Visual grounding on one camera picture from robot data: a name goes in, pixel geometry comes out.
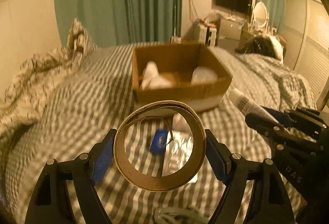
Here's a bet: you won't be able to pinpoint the white tube with barcode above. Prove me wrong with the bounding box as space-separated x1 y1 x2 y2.
229 89 278 123

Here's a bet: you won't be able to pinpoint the silver foil package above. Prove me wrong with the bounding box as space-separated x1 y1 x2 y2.
162 130 193 177

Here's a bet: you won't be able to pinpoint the brown tape roll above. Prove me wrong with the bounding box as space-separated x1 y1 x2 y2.
113 100 206 192

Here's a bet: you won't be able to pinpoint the white black plush toy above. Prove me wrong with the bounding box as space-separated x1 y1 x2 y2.
140 61 174 90

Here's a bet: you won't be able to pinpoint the clear plastic lid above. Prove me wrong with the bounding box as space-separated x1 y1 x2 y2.
191 66 218 85

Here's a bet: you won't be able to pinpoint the dark clothes on chair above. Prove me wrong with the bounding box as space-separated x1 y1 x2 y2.
235 34 287 63

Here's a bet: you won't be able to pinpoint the brown cardboard box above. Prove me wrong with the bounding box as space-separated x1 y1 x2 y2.
132 43 233 112

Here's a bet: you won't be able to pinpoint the white louvred wardrobe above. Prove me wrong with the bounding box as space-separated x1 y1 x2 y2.
281 0 328 101

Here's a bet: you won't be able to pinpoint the grey mini fridge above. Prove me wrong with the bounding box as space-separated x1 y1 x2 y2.
217 18 245 41

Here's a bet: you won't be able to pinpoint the white suitcase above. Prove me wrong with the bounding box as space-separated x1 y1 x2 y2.
193 22 217 47

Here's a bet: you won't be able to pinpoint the small blue packet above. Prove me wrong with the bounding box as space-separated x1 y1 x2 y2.
149 129 168 155

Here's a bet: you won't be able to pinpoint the white oval vanity mirror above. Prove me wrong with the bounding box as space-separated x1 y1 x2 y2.
251 1 269 28

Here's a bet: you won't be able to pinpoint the floral patterned duvet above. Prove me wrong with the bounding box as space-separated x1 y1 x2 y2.
1 47 85 134

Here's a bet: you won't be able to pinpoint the grey checked bed cover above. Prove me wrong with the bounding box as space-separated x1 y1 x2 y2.
3 45 316 223

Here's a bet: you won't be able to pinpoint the checked pillow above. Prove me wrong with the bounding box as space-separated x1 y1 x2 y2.
67 18 98 57

